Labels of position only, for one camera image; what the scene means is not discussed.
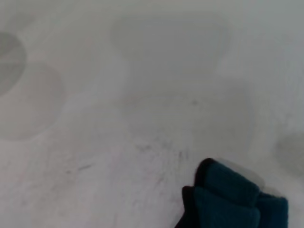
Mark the blue rag with black loop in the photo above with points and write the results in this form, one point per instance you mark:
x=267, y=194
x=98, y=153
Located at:
x=228, y=202

